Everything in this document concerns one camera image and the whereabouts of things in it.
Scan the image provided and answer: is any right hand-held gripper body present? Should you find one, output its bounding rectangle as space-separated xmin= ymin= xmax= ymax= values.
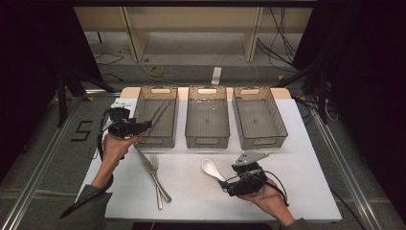
xmin=229 ymin=151 xmax=270 ymax=196

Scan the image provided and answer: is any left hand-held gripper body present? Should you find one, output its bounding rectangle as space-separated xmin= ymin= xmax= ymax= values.
xmin=101 ymin=101 xmax=139 ymax=139

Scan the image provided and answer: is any clear grey plastic bin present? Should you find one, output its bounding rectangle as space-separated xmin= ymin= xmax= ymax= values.
xmin=127 ymin=85 xmax=179 ymax=149
xmin=185 ymin=85 xmax=231 ymax=150
xmin=232 ymin=85 xmax=289 ymax=150

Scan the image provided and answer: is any white ceramic spoon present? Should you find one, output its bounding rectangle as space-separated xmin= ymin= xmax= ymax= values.
xmin=201 ymin=158 xmax=226 ymax=182

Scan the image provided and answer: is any metal table knife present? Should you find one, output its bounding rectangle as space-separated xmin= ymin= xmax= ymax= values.
xmin=133 ymin=145 xmax=172 ymax=203

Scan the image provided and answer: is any person's left hand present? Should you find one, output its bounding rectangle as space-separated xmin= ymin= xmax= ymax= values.
xmin=101 ymin=132 xmax=144 ymax=167

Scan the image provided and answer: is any person's right hand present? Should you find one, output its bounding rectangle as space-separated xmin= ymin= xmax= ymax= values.
xmin=237 ymin=177 xmax=291 ymax=220

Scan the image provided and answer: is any white table mat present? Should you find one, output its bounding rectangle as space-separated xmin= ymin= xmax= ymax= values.
xmin=75 ymin=97 xmax=343 ymax=222

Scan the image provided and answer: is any yellow tape roll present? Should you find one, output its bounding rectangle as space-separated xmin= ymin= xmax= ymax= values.
xmin=148 ymin=65 xmax=166 ymax=79

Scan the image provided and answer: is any black metal stand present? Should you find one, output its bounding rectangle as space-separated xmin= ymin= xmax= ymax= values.
xmin=56 ymin=63 xmax=117 ymax=128
xmin=274 ymin=60 xmax=330 ymax=125

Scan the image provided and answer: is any white power strip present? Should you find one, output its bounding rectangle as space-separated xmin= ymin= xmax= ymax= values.
xmin=211 ymin=66 xmax=222 ymax=86

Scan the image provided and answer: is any beige wooden shelf unit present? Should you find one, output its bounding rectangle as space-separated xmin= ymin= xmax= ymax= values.
xmin=74 ymin=7 xmax=314 ymax=63

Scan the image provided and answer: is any left hand-held gripper cable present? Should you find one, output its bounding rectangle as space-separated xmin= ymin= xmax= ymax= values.
xmin=60 ymin=108 xmax=113 ymax=219

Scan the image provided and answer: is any hand-held gripper cable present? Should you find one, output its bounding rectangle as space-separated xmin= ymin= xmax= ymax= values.
xmin=263 ymin=170 xmax=290 ymax=207
xmin=60 ymin=108 xmax=113 ymax=219

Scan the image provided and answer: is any right hand-held gripper cable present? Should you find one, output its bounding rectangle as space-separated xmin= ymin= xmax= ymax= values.
xmin=263 ymin=170 xmax=290 ymax=207

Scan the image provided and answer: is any thin black floor cable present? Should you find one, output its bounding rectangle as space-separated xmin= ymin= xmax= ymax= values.
xmin=95 ymin=52 xmax=124 ymax=82

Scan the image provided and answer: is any metal floor rail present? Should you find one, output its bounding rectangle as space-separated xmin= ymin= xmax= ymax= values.
xmin=0 ymin=95 xmax=84 ymax=230
xmin=310 ymin=108 xmax=382 ymax=230

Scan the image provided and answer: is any bundle of black cables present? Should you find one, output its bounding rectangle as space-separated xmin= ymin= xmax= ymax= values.
xmin=257 ymin=7 xmax=299 ymax=74

